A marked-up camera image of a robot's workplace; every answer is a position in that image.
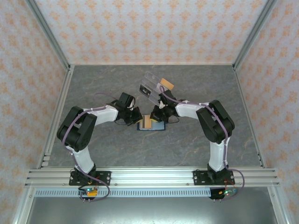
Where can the black printed card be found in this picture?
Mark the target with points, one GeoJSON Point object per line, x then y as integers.
{"type": "Point", "coordinates": [144, 91]}

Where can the circuit board with green light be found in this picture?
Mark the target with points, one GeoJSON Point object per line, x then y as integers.
{"type": "Point", "coordinates": [227, 192]}

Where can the aluminium frame post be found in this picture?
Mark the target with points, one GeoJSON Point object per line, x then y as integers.
{"type": "Point", "coordinates": [253, 35]}
{"type": "Point", "coordinates": [50, 35]}

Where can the aluminium mounting rail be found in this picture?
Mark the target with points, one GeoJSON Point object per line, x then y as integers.
{"type": "Point", "coordinates": [149, 177]}

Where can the clear acrylic card stand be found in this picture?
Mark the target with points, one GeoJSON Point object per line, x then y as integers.
{"type": "Point", "coordinates": [151, 81]}

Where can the grey metal panel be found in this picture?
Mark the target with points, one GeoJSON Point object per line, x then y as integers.
{"type": "Point", "coordinates": [149, 210]}

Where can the aluminium side rail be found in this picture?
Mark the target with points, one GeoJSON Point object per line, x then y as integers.
{"type": "Point", "coordinates": [243, 93]}
{"type": "Point", "coordinates": [63, 93]}

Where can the circuit board with yellow connector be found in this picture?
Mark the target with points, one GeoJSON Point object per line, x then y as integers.
{"type": "Point", "coordinates": [87, 191]}

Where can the blue leather card holder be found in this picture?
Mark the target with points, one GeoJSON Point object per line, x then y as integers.
{"type": "Point", "coordinates": [158, 126]}

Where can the aluminium frame leg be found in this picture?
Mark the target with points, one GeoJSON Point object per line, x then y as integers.
{"type": "Point", "coordinates": [279, 210]}
{"type": "Point", "coordinates": [23, 210]}

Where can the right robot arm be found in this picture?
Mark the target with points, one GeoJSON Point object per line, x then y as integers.
{"type": "Point", "coordinates": [187, 109]}

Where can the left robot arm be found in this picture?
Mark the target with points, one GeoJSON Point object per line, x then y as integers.
{"type": "Point", "coordinates": [102, 116]}

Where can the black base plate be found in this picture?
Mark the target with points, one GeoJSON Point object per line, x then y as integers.
{"type": "Point", "coordinates": [105, 177]}
{"type": "Point", "coordinates": [198, 177]}

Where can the orange card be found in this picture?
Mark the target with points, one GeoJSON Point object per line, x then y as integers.
{"type": "Point", "coordinates": [167, 84]}

